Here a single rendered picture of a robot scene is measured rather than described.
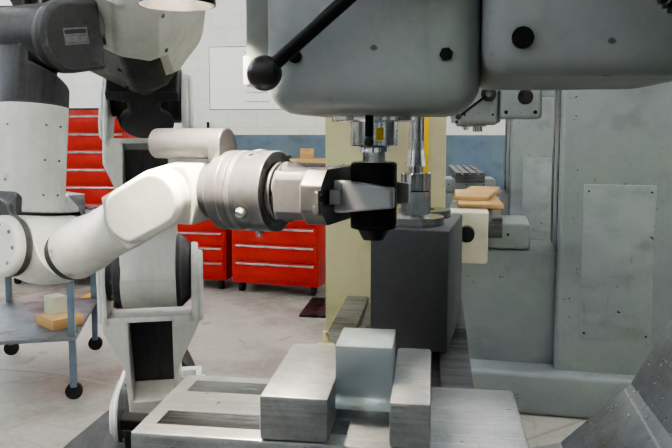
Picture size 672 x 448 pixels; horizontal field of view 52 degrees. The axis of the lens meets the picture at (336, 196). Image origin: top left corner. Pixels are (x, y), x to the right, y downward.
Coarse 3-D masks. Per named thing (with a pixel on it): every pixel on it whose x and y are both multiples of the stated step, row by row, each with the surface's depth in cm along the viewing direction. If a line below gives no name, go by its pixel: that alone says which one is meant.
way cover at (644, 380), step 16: (656, 352) 82; (640, 368) 84; (656, 368) 80; (640, 384) 82; (656, 384) 78; (624, 400) 83; (640, 400) 80; (592, 416) 85; (608, 416) 83; (624, 416) 80; (640, 416) 77; (656, 416) 75; (576, 432) 85; (592, 432) 82; (608, 432) 80; (624, 432) 77; (640, 432) 75; (656, 432) 72
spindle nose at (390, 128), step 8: (352, 128) 69; (360, 128) 68; (384, 128) 68; (392, 128) 69; (352, 136) 69; (360, 136) 68; (384, 136) 68; (392, 136) 69; (352, 144) 69; (360, 144) 68; (376, 144) 68; (384, 144) 68; (392, 144) 69
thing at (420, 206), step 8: (416, 184) 108; (424, 184) 108; (416, 192) 108; (424, 192) 108; (416, 200) 108; (424, 200) 108; (408, 208) 108; (416, 208) 108; (424, 208) 108; (408, 216) 108; (416, 216) 108; (424, 216) 108
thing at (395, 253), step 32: (416, 224) 106; (448, 224) 110; (384, 256) 106; (416, 256) 105; (448, 256) 104; (384, 288) 107; (416, 288) 105; (448, 288) 104; (384, 320) 107; (416, 320) 106; (448, 320) 105
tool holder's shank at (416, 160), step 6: (420, 120) 108; (414, 126) 108; (420, 126) 108; (414, 132) 108; (420, 132) 108; (414, 138) 108; (420, 138) 108; (414, 144) 108; (420, 144) 108; (408, 150) 109; (414, 150) 108; (420, 150) 108; (408, 156) 109; (414, 156) 108; (420, 156) 108; (408, 162) 109; (414, 162) 108; (420, 162) 108; (414, 168) 109; (420, 168) 109
